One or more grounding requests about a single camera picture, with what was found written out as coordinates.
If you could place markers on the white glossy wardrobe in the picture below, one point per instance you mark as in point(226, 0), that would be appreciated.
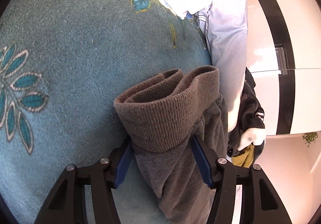
point(283, 55)

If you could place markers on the green potted plant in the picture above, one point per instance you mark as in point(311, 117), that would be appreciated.
point(310, 138)

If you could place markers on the mustard yellow knit sweater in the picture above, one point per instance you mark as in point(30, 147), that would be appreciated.
point(245, 158)

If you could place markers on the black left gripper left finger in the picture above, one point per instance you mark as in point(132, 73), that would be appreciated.
point(66, 201)

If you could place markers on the grey sweatshirt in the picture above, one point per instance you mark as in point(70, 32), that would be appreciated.
point(161, 115)

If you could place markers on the teal floral blanket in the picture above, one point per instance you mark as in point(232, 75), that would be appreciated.
point(63, 62)

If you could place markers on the black and white garment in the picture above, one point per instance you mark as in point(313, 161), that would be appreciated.
point(250, 128)

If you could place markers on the light blue floral quilt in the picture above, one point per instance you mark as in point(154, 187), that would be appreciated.
point(224, 24)

